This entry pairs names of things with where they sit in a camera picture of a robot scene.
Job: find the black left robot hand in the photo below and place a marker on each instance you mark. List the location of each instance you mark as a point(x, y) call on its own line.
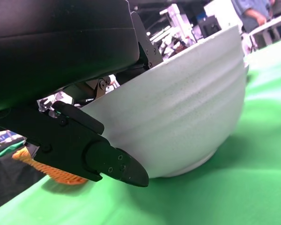
point(61, 47)

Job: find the pale green ribbed bowl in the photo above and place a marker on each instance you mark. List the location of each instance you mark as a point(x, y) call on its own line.
point(178, 105)

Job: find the orange wicker basket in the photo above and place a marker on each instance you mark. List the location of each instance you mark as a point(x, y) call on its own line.
point(61, 175)

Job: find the black backdrop curtain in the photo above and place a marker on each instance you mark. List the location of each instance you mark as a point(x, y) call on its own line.
point(14, 178)

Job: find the person in blue shirt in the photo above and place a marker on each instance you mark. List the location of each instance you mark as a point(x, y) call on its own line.
point(250, 11)

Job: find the green tablecloth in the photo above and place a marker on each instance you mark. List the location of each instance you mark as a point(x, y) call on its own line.
point(201, 199)

